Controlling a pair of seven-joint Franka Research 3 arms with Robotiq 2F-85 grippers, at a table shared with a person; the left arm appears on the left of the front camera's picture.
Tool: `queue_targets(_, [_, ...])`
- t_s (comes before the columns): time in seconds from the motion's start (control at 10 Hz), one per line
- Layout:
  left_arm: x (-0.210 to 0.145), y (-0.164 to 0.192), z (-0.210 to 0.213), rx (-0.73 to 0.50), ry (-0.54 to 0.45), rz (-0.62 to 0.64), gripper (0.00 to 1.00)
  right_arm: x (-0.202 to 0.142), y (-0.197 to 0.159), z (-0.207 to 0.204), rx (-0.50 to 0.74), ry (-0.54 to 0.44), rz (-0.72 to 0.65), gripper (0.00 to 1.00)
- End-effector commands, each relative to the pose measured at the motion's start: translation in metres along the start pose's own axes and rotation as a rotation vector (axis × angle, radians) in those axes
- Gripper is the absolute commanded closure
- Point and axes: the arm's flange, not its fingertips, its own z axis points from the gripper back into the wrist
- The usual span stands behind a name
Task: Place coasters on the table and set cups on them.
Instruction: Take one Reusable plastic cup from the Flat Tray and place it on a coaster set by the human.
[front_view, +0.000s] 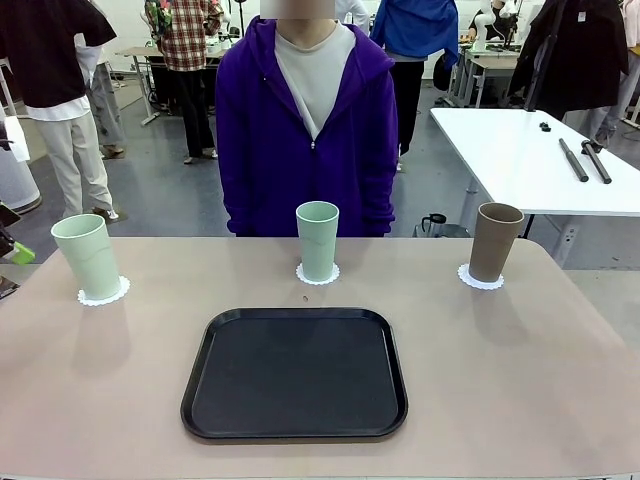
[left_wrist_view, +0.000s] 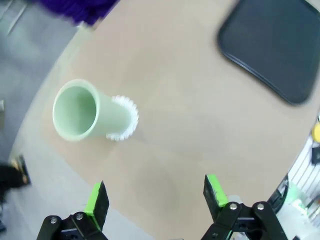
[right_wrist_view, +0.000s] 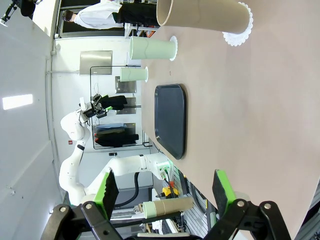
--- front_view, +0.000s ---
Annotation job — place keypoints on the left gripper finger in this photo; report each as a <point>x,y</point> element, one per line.
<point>9,215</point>
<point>20,253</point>

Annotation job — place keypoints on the light green tall cup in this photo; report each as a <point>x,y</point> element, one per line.
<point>90,260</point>
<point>317,240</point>

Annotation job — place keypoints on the white paper doily coaster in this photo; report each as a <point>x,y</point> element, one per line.
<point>317,283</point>
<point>480,285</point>
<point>125,290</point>

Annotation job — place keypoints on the brown tall cup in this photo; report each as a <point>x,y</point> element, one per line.
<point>492,245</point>

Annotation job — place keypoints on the person's right forearm purple sleeve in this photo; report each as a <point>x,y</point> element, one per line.
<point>235,200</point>

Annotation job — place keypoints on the person's left forearm purple sleeve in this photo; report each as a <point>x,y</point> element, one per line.
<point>377,200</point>

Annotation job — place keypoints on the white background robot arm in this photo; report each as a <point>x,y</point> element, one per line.
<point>482,27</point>

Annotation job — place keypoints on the white cylindrical air purifier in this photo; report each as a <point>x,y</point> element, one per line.
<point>20,185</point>

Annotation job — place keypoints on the dark brown flat object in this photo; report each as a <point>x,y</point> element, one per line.
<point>6,289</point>

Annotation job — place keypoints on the person in grey trousers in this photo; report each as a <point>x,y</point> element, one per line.
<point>107,110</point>

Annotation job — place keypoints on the person black top white trousers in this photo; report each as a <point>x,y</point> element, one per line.
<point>45,60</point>

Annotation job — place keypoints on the wooden top desk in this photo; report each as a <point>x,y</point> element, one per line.
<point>145,51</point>

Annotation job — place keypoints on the person in plaid shirt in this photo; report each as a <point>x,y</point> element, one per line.
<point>187,40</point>

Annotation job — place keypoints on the person in purple hoodie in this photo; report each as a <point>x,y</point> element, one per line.
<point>280,125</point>

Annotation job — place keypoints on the black plastic serving tray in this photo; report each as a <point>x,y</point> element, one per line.
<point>300,375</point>

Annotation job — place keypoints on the black kettle jug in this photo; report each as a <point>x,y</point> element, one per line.
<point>434,222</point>

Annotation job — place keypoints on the person in blue jacket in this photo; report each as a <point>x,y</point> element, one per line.
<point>415,30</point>

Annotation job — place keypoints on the white rectangular table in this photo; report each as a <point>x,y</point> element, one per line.
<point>510,160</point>

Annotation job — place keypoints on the grey metal desk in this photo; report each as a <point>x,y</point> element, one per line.
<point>490,62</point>

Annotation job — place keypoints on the seated person in black shirt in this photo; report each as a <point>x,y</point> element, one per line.
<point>502,25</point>

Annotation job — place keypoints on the small black clamp piece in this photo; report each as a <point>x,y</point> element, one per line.
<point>545,126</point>

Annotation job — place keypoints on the plain black rod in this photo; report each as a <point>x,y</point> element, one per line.
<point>573,159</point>

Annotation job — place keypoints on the black rod with clamp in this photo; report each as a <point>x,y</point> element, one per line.
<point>597,161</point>

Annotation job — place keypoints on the person in black coat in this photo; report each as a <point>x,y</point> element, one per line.
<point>575,60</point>

